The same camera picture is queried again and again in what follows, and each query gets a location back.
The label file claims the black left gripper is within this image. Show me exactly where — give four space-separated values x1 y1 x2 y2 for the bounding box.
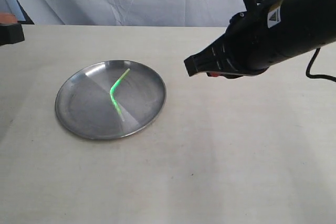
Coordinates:
0 13 25 46

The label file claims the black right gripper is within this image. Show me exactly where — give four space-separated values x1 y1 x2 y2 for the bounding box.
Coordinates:
184 11 278 79

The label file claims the green glow stick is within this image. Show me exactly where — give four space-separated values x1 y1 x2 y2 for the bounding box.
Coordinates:
109 68 131 121

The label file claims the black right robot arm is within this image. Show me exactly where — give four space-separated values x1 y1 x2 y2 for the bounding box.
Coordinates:
184 0 335 79

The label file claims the round stainless steel plate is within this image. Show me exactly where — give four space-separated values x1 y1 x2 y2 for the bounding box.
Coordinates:
55 60 166 140

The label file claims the black frame at left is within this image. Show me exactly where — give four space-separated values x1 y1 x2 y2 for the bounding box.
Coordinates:
16 0 35 25

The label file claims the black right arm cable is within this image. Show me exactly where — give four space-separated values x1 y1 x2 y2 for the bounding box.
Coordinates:
305 47 336 82

